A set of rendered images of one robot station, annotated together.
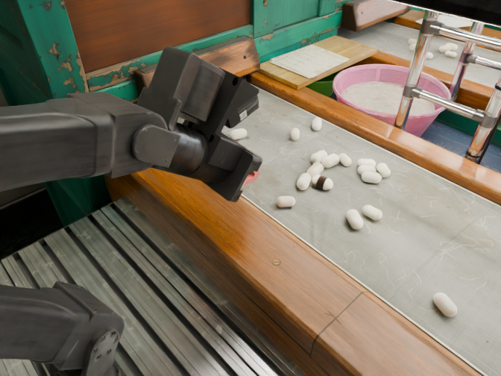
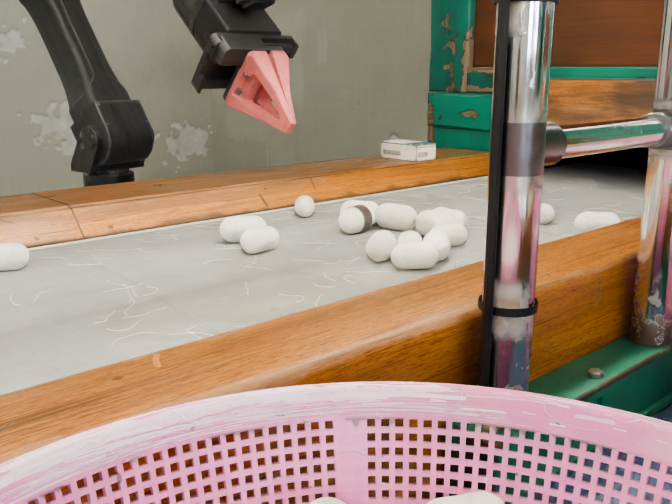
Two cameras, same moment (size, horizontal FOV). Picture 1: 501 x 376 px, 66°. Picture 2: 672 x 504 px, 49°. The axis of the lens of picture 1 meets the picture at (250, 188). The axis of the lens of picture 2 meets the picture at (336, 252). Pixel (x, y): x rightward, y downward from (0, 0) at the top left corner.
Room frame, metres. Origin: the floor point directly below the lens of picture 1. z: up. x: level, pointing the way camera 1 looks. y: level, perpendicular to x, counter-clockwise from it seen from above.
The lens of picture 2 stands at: (0.51, -0.72, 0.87)
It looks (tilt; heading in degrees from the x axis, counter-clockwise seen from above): 14 degrees down; 90
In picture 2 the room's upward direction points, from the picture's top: straight up
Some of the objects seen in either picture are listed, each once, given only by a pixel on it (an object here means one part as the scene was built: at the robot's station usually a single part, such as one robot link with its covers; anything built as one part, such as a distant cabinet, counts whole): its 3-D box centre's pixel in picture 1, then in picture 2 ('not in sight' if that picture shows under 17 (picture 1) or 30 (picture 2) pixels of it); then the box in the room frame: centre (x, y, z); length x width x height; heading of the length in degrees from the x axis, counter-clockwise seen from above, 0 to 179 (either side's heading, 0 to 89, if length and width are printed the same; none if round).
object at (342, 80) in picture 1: (385, 105); not in sight; (0.85, -0.33, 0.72); 0.27 x 0.27 x 0.10
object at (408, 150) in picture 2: not in sight; (407, 150); (0.59, 0.18, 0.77); 0.06 x 0.04 x 0.02; 132
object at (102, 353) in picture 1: (75, 337); (113, 148); (0.22, 0.20, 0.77); 0.09 x 0.06 x 0.06; 54
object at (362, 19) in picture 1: (379, 7); not in sight; (1.27, -0.40, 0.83); 0.30 x 0.06 x 0.07; 132
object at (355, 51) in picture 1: (318, 59); not in sight; (1.01, -0.18, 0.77); 0.33 x 0.15 x 0.01; 132
